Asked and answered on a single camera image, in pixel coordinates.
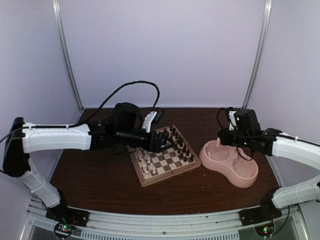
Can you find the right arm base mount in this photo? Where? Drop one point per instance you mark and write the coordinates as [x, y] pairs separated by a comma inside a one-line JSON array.
[[257, 215]]

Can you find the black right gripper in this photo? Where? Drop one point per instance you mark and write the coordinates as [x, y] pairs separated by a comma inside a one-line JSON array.
[[223, 137]]

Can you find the left aluminium frame post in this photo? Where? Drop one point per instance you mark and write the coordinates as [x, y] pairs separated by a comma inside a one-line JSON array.
[[65, 53]]

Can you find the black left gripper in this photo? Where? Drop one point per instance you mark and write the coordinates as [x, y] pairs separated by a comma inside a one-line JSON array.
[[156, 147]]

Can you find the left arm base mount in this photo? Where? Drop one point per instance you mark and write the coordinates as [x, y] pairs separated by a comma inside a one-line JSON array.
[[69, 216]]

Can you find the wooden chess board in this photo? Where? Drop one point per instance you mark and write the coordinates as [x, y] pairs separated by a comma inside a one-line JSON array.
[[164, 171]]

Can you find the aluminium frame post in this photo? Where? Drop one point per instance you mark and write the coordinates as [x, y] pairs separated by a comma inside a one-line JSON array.
[[65, 53], [264, 30]]

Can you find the aluminium front rail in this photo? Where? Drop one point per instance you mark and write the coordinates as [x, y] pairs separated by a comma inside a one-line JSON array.
[[225, 225]]

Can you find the white chess queen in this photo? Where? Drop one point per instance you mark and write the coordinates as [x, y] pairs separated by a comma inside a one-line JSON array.
[[137, 151]]

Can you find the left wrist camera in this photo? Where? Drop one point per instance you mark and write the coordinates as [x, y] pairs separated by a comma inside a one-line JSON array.
[[153, 117]]

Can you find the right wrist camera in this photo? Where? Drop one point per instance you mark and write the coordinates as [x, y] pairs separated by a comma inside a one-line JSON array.
[[230, 114]]

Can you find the circuit board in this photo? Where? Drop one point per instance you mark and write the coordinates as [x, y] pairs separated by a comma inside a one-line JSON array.
[[264, 230], [62, 230]]

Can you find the right aluminium frame post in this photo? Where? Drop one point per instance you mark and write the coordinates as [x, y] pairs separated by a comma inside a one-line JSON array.
[[264, 30]]

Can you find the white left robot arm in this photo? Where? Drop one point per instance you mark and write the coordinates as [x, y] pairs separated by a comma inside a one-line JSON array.
[[27, 142]]

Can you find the pink double pet bowl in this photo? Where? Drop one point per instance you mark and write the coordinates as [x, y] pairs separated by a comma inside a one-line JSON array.
[[231, 162]]

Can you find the right circuit board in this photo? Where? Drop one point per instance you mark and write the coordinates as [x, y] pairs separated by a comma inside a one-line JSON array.
[[264, 230]]

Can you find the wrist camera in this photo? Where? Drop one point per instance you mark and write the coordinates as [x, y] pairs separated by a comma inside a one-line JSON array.
[[230, 114], [153, 117]]

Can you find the left circuit board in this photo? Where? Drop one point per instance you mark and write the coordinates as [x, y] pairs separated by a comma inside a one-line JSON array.
[[62, 230]]

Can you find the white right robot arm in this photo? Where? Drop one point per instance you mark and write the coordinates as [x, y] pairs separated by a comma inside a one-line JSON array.
[[297, 160]]

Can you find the dark chess pieces row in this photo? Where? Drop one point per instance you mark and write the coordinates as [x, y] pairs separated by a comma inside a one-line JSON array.
[[180, 154]]

